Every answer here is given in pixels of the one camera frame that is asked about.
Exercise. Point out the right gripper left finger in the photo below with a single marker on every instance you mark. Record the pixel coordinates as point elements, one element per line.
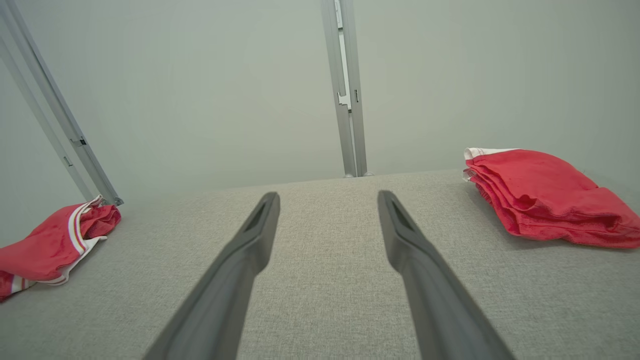
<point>225,285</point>

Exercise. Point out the red basketball jersey white sleeves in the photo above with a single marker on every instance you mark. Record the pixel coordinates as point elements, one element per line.
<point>45,245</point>

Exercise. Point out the grey metal partition post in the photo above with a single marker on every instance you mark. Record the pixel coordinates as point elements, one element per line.
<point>55,105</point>
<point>345,125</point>

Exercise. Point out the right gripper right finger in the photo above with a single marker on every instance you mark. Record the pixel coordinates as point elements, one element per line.
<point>435,295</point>

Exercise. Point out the red shorts white stripe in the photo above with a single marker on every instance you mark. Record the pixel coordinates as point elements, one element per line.
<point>545,195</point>

